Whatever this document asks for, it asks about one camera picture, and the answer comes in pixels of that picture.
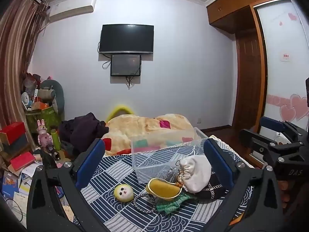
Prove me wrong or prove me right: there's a dark purple clothing pile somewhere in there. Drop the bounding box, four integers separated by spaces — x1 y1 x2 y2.
58 112 109 158

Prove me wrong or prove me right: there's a red box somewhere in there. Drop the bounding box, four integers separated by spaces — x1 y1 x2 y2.
0 122 26 145

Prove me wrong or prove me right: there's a clear plastic storage box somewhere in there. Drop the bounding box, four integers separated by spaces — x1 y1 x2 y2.
131 127 208 183

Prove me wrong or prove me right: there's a white air conditioner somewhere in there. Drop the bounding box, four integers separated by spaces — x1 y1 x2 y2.
49 0 96 23

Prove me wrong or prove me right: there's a yellow green sponge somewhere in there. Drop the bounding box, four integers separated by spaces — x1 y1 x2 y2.
146 178 182 201

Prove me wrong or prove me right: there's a wooden wardrobe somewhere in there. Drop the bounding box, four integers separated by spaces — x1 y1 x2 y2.
205 0 290 148

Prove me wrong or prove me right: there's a green cardboard box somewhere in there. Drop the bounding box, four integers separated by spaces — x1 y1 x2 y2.
25 106 61 133

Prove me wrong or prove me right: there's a grey dinosaur plush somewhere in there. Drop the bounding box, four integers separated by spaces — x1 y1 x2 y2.
38 80 65 115

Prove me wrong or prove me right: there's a green bottle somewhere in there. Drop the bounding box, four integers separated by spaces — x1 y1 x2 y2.
51 129 61 151

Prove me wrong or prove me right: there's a yellow plush pillow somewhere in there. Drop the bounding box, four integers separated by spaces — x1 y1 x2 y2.
105 104 135 123

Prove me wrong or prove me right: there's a large wall television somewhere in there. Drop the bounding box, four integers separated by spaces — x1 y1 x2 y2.
98 24 154 54

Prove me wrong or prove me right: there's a beige patterned fleece blanket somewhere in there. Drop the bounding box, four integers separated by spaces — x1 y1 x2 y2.
102 114 195 156

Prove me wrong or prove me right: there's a striped brown curtain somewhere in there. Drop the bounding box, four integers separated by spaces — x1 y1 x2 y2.
0 0 49 131

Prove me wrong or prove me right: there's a yellow round face plush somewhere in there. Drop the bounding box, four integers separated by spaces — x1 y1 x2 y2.
114 184 134 203

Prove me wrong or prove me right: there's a small wall monitor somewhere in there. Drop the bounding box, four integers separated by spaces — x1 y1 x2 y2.
110 55 141 77

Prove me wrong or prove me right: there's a green mesh cloth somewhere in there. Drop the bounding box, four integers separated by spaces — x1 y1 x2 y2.
155 192 197 215

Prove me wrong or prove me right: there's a white drawstring pouch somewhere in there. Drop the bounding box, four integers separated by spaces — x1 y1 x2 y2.
177 155 212 194

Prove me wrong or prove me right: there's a red book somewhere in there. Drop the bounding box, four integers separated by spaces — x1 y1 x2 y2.
9 152 35 172

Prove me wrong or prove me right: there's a blue white patterned bedsheet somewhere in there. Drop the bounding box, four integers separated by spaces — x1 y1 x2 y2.
72 135 255 232

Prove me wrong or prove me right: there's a black pouch with silver chain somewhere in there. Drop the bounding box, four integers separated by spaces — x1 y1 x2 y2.
195 171 227 200

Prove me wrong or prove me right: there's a pink rabbit toy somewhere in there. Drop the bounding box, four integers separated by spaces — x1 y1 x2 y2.
37 119 53 148

